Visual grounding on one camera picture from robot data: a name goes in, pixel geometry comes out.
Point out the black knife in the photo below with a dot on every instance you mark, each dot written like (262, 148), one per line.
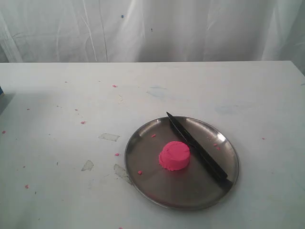
(208, 162)

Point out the pink clay lump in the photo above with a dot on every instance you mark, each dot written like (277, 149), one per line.
(174, 156)

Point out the round steel plate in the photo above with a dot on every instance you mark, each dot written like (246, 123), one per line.
(193, 187)

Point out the white backdrop curtain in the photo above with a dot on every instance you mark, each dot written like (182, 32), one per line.
(151, 30)

